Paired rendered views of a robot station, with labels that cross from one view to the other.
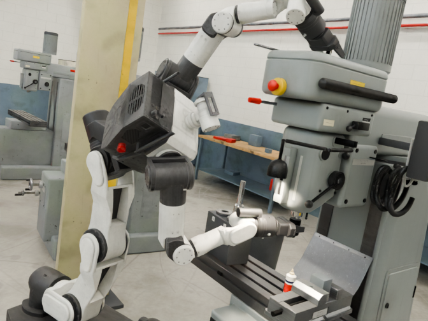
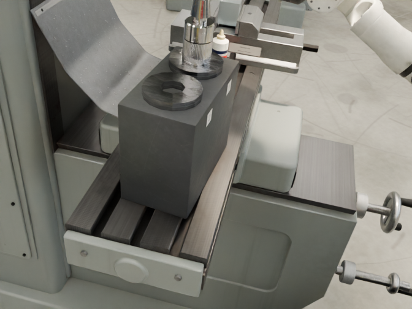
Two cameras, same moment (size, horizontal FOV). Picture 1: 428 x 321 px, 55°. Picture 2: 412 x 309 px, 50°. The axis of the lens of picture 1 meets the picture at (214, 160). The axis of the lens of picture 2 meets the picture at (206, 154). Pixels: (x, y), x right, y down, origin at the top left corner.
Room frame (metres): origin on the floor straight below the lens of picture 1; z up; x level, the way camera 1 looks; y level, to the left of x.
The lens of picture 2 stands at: (2.24, 0.37, 1.49)
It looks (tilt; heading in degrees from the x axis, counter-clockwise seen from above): 38 degrees down; 228
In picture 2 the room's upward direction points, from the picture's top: 7 degrees clockwise
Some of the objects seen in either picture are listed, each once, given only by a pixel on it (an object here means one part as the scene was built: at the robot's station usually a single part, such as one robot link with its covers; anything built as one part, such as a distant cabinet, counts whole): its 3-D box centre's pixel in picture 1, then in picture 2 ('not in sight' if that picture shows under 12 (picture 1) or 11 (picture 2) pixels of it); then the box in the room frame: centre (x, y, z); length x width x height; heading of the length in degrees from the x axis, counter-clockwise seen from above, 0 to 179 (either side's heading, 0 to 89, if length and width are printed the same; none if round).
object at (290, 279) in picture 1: (290, 281); (219, 50); (1.55, -0.38, 1.01); 0.04 x 0.04 x 0.11
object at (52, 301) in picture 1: (74, 300); not in sight; (1.72, 0.53, 0.68); 0.21 x 0.20 x 0.13; 58
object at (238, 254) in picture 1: (227, 235); (181, 125); (1.86, -0.12, 1.06); 0.22 x 0.12 x 0.20; 32
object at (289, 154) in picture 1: (285, 174); not in sight; (1.52, -0.27, 1.45); 0.04 x 0.04 x 0.21; 39
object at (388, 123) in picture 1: (383, 130); not in sight; (1.90, -0.75, 1.66); 0.80 x 0.23 x 0.20; 129
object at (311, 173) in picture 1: (306, 169); not in sight; (1.59, -0.36, 1.47); 0.21 x 0.19 x 0.32; 39
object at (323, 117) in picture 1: (323, 116); not in sight; (1.61, -0.39, 1.68); 0.34 x 0.24 x 0.10; 129
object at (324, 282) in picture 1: (320, 283); (230, 10); (1.45, -0.47, 1.07); 0.06 x 0.05 x 0.06; 40
